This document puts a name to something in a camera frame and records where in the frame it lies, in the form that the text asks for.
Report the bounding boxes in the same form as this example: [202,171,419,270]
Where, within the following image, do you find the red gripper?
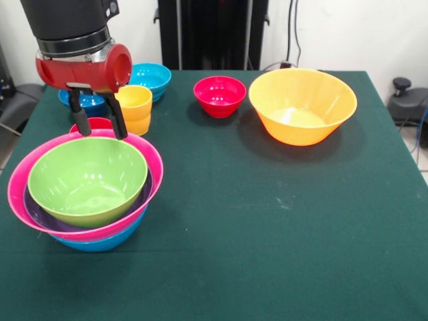
[35,43,132,140]

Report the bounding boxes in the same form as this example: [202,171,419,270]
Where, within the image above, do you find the green bowl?
[27,136,149,229]

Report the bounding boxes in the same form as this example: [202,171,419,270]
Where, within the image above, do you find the large pink bowl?
[7,128,165,243]

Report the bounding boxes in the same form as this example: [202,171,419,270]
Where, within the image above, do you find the purple bowl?
[23,167,154,234]

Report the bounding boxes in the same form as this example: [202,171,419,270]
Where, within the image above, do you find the large orange bowl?
[248,68,358,147]

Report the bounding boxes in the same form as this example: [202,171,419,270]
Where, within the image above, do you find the red cup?
[69,116,114,134]

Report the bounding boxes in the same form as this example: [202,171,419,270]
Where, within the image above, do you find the small dark blue bowl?
[58,89,108,118]

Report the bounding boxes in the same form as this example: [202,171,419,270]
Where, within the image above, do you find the yellow cup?
[114,84,154,136]

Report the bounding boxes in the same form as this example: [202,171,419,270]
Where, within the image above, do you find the small light blue bowl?
[128,62,173,103]

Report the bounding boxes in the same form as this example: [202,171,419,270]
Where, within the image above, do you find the black chair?
[0,41,46,136]

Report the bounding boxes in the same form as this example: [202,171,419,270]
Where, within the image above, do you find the small red bowl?
[193,76,247,119]

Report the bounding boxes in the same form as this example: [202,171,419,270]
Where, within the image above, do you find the large light blue bowl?
[49,207,148,253]

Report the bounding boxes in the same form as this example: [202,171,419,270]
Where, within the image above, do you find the dark green tablecloth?
[0,68,428,321]

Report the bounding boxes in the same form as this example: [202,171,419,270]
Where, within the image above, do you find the black knobbed device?
[387,77,428,150]

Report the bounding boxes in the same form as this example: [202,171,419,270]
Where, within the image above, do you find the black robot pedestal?
[152,0,280,71]

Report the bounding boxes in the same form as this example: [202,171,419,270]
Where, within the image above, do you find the black wall cable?
[260,0,304,71]

